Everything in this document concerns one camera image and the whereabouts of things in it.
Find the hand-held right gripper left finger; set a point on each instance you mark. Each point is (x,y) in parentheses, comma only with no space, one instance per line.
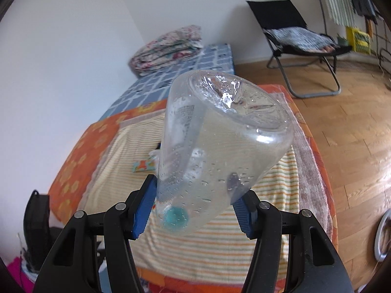
(143,207)

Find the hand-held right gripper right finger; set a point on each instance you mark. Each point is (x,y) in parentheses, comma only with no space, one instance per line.
(244,216)

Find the clear plastic bottle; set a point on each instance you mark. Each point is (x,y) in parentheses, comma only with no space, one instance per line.
(213,146)

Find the orange teal patterned wrapper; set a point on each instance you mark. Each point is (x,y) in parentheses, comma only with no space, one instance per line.
(143,164)

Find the yellow striped towel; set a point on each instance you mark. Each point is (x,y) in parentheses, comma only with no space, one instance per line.
(198,250)

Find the black ribbed appliance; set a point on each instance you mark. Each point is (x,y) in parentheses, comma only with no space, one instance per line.
(36,219)

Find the blue checked bed sheet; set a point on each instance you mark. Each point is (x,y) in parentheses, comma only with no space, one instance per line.
(152,85)

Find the pink cloth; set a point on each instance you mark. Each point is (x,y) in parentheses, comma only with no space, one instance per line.
(18,274)

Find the folded floral quilt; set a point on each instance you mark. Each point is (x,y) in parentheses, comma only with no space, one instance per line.
(165,48)

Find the blue white woven cushion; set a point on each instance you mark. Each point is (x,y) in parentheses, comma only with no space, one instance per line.
(299,38)

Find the black folding chair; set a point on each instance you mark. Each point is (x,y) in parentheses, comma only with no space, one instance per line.
(275,12)

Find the yellow plastic crate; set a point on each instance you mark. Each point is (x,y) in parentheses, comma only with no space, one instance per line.
(360,41)

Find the black drying rack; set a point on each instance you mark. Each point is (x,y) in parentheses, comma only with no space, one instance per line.
(321,4)

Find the green white striped cloth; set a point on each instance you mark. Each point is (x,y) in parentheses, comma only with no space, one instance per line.
(336,0)

